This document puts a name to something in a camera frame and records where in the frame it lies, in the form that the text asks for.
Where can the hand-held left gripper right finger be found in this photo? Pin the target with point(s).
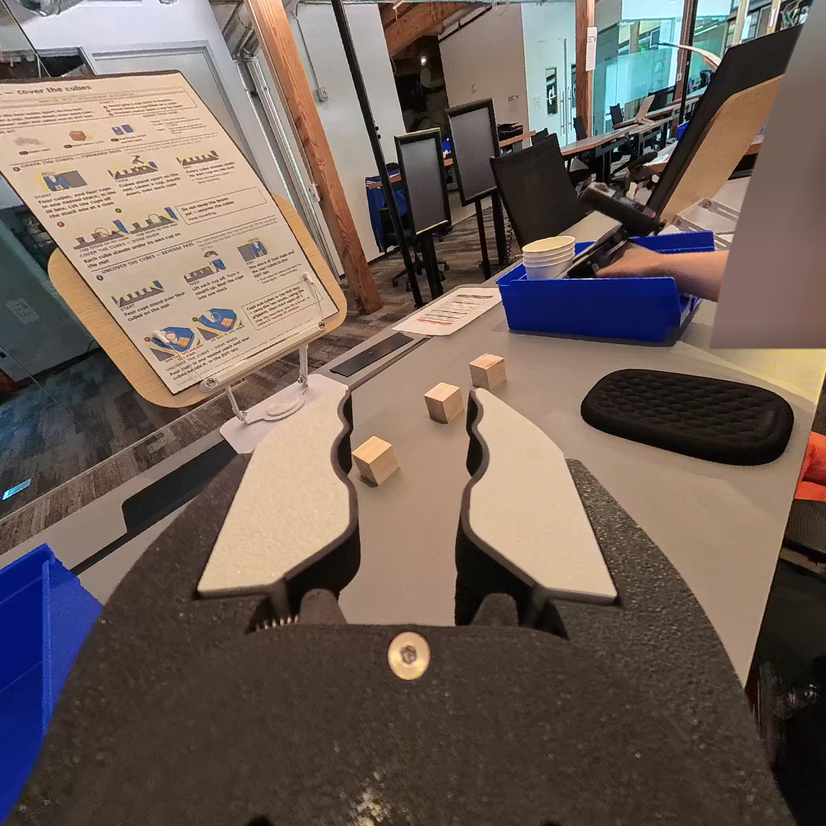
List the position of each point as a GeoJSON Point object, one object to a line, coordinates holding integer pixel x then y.
{"type": "Point", "coordinates": [542, 510]}

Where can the black quilted wrist rest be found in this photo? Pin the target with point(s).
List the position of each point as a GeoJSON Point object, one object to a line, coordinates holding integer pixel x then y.
{"type": "Point", "coordinates": [687, 416]}

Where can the wooden stand with black board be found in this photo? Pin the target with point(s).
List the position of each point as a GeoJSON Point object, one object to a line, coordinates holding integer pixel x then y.
{"type": "Point", "coordinates": [729, 110]}

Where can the black metal partition frame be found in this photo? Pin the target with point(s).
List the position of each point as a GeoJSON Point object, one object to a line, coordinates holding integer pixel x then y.
{"type": "Point", "coordinates": [374, 142]}

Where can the black office chair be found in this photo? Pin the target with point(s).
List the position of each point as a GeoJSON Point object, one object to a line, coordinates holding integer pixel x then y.
{"type": "Point", "coordinates": [535, 187]}

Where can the light wooden cube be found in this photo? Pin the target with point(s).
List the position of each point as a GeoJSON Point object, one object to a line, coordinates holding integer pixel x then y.
{"type": "Point", "coordinates": [375, 461]}
{"type": "Point", "coordinates": [444, 403]}
{"type": "Point", "coordinates": [487, 372]}

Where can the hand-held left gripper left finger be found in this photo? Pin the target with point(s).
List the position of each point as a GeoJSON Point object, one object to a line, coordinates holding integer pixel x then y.
{"type": "Point", "coordinates": [284, 510]}

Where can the wooden pillar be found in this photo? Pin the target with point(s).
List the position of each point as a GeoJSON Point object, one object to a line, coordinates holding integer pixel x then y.
{"type": "Point", "coordinates": [585, 58]}
{"type": "Point", "coordinates": [310, 148]}

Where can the black framed panel on stand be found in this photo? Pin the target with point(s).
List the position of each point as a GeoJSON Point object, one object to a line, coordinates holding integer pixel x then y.
{"type": "Point", "coordinates": [423, 180]}
{"type": "Point", "coordinates": [474, 151]}

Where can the white printed paper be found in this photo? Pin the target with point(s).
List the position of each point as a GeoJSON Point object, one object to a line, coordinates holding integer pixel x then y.
{"type": "Point", "coordinates": [448, 311]}

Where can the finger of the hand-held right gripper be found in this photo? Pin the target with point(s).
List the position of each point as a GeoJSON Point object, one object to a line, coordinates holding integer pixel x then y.
{"type": "Point", "coordinates": [597, 248]}

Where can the orange bag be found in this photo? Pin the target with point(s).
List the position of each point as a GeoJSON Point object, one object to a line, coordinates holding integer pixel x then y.
{"type": "Point", "coordinates": [814, 464]}

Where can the white metal book stand base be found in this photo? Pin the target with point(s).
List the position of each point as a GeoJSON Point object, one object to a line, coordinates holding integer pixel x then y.
{"type": "Point", "coordinates": [706, 216]}

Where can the laminated instruction sheet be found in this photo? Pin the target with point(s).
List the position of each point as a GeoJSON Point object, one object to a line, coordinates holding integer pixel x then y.
{"type": "Point", "coordinates": [161, 226]}

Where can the blue plastic bin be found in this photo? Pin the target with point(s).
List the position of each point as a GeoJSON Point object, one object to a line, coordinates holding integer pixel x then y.
{"type": "Point", "coordinates": [593, 306]}
{"type": "Point", "coordinates": [32, 645]}

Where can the blue striped jacket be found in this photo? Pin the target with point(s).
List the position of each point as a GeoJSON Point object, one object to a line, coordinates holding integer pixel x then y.
{"type": "Point", "coordinates": [382, 213]}

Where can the person's right hand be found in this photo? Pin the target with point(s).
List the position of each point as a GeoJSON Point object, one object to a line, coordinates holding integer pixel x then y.
{"type": "Point", "coordinates": [642, 264]}

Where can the black zip jacket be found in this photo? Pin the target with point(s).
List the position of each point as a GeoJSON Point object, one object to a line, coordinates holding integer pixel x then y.
{"type": "Point", "coordinates": [794, 677]}

